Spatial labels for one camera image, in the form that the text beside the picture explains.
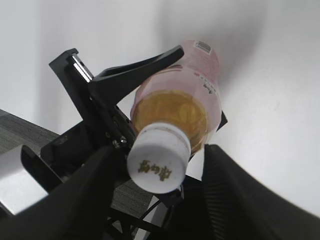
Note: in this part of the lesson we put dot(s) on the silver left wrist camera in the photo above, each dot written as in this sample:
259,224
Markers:
25,179

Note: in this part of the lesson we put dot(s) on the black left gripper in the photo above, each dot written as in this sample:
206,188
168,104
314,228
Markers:
104,102

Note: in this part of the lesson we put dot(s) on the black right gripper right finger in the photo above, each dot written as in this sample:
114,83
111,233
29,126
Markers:
241,208

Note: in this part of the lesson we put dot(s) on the peach tea plastic bottle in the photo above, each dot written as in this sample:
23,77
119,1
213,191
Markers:
183,94

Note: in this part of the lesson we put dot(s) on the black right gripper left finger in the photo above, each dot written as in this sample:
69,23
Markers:
75,210

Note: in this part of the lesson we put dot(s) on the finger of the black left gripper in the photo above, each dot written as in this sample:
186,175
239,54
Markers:
218,120

